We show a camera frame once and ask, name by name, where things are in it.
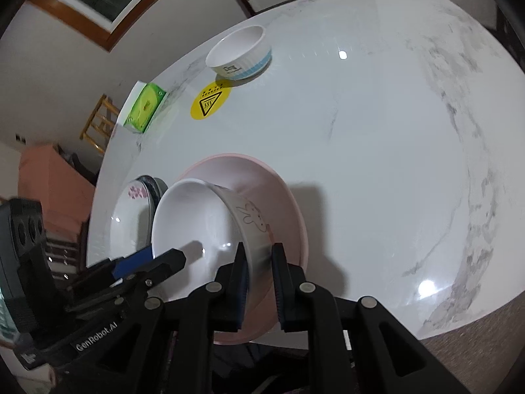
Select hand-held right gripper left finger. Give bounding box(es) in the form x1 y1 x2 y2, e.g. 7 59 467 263
78 242 249 394

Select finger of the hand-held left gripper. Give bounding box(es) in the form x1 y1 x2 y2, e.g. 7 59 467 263
68 246 154 292
66 248 187 313

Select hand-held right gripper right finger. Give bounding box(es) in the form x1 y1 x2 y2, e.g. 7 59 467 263
271 243 472 394

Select white plate pink flower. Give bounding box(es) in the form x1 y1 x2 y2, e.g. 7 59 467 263
109 176 158 269

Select white bowl pink stripes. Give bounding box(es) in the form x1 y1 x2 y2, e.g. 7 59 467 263
151 178 275 308

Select large pink bowl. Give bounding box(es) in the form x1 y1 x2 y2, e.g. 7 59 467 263
174 153 309 345

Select white bowl blue stripes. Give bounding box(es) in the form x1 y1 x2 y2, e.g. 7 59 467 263
205 25 273 80

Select dark wooden slatted chair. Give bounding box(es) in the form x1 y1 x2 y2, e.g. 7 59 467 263
43 217 89 280

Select pink cloth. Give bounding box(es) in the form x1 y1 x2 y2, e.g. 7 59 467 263
17 144 97 239

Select bamboo chair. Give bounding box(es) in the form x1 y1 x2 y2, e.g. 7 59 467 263
79 94 121 154

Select green tissue pack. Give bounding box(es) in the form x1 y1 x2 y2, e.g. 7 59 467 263
123 81 167 134

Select yellow round warning sticker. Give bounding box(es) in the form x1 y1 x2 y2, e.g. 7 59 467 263
190 82 231 120

